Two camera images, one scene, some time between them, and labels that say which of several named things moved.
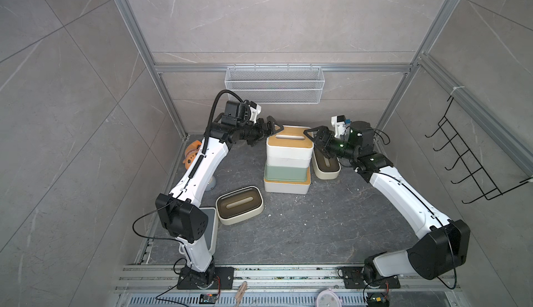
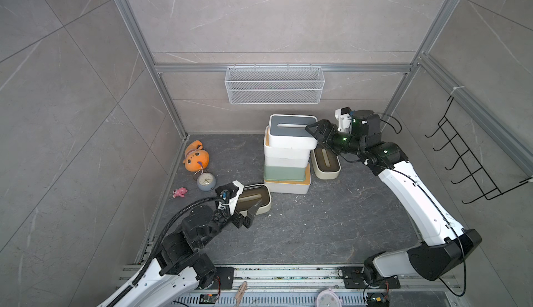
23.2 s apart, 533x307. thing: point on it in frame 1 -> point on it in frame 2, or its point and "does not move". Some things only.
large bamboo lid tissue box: (302, 187) does not move
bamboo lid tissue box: (291, 143) does not move
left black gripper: (268, 128) -> (248, 220)
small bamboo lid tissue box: (293, 162) does not move
